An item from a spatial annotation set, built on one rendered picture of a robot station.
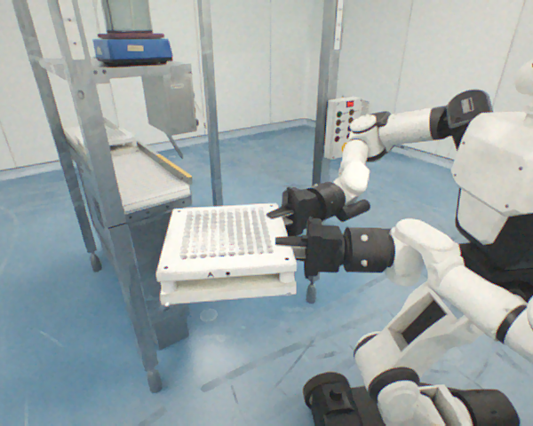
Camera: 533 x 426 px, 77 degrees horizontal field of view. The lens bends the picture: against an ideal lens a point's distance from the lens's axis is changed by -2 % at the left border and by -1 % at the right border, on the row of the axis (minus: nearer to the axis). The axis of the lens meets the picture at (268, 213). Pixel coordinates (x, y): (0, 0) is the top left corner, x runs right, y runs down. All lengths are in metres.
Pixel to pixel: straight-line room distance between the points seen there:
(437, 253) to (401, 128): 0.51
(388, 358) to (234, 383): 0.91
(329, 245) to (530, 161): 0.39
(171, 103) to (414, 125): 0.77
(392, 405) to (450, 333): 0.25
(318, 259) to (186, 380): 1.26
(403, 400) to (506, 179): 0.61
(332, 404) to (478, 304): 0.95
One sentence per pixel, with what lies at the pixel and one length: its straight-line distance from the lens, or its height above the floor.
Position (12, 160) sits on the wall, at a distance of 4.78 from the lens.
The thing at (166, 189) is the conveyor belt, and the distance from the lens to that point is 1.35.
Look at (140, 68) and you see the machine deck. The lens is 1.19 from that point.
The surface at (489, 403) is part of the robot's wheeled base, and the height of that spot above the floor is 0.36.
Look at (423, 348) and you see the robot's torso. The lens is 1.02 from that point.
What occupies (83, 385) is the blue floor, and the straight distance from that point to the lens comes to 1.95.
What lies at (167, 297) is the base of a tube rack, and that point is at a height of 1.02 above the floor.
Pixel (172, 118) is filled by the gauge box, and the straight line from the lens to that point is 1.25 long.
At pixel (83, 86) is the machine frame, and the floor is 1.31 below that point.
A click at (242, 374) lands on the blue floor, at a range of 1.79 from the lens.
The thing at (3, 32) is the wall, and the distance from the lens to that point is 4.60.
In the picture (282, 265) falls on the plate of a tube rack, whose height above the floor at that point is 1.07.
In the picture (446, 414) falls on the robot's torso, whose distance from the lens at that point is 1.47.
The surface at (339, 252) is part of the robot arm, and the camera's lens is 0.65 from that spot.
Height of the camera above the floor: 1.44
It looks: 28 degrees down
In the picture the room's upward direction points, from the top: straight up
